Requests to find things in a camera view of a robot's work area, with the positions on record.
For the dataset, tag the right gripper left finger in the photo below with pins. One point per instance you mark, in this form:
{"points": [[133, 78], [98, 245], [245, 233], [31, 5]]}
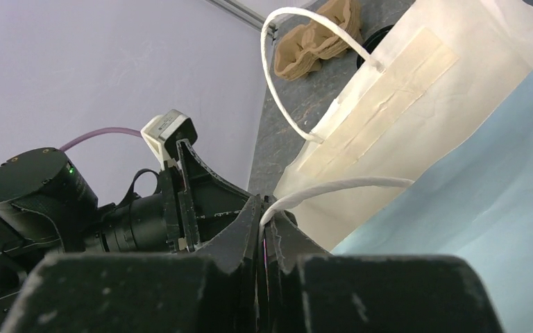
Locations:
{"points": [[210, 290]]}

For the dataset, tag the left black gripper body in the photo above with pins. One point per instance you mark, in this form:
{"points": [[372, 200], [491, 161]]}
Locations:
{"points": [[178, 209]]}

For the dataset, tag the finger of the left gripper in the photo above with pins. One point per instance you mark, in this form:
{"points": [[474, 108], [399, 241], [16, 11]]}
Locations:
{"points": [[217, 202]]}

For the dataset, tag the stack of black lids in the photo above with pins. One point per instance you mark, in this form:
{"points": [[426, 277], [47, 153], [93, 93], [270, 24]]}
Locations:
{"points": [[373, 41]]}

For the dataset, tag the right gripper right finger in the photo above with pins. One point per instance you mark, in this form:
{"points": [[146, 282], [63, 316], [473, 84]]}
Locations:
{"points": [[311, 290]]}

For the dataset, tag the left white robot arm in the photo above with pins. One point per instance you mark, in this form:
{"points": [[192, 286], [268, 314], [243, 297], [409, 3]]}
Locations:
{"points": [[47, 207]]}

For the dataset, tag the white and blue paper bag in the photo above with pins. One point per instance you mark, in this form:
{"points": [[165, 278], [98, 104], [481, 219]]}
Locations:
{"points": [[429, 149]]}

